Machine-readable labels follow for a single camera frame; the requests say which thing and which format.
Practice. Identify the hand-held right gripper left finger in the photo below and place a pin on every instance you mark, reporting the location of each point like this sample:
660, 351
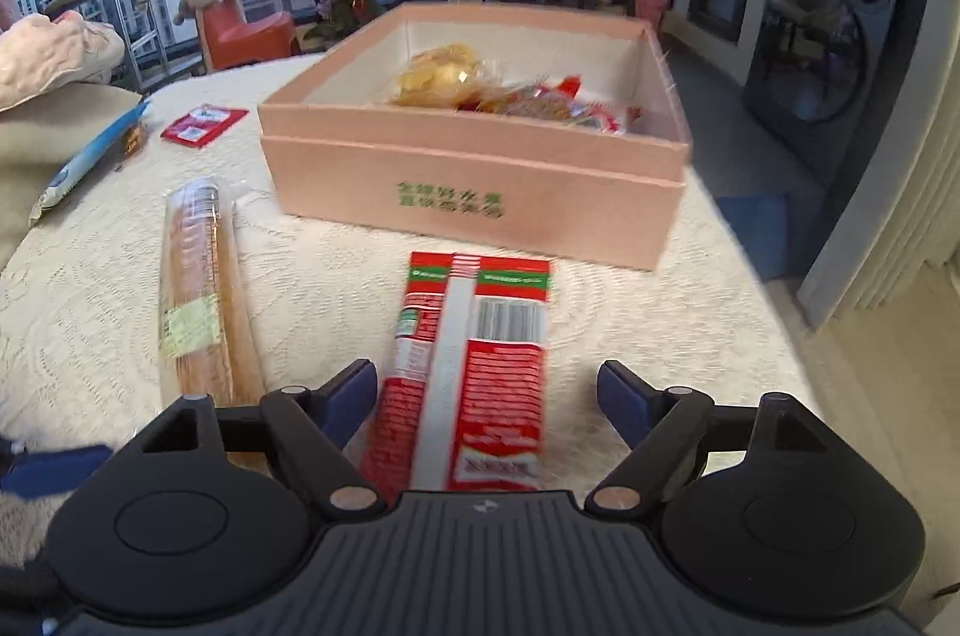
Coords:
352, 400

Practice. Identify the orange toy seat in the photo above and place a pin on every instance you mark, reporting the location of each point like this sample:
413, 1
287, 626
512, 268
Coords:
247, 40

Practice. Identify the pink quilted cloth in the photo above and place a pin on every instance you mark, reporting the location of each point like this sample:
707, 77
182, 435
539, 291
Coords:
52, 55

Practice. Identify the blue snack bag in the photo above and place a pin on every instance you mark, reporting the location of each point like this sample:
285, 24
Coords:
90, 163

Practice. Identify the pink cardboard box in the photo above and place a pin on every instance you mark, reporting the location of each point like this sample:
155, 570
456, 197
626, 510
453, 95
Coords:
562, 208

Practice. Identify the small clear sachet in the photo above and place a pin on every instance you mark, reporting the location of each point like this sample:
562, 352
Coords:
135, 139

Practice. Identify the beige cushion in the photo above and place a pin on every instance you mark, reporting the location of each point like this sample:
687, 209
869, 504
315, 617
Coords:
45, 156

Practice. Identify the red bag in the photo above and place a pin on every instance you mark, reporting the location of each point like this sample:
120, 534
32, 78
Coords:
652, 6

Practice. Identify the grey washing machine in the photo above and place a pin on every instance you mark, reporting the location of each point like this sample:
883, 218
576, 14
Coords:
825, 58

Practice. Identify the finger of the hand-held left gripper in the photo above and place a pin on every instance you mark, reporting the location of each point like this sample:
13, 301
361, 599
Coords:
52, 471

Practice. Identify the clear egg roll packet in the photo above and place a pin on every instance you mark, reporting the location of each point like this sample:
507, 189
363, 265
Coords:
435, 77

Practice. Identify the red packet green stripe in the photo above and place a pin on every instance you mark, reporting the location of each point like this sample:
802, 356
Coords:
495, 396

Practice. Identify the clear wafer packet green label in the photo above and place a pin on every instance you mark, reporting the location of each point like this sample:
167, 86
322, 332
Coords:
199, 306

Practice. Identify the small red sachet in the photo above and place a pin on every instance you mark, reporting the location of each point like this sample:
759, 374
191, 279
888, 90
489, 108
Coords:
202, 126

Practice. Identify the metal drying rack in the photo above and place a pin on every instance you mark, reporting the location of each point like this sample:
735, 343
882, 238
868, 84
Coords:
127, 21

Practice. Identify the blue floor mat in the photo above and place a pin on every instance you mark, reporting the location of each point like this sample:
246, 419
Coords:
754, 216

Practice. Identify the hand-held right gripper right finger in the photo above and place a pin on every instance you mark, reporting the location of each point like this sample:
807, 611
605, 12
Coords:
621, 402

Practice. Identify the cream curtain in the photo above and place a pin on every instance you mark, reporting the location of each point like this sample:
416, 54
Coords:
885, 156

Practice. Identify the red snack packet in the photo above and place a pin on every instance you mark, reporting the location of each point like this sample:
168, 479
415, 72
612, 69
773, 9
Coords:
600, 118

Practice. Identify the wafer packet red ends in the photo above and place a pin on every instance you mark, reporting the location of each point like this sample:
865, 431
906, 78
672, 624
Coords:
525, 100

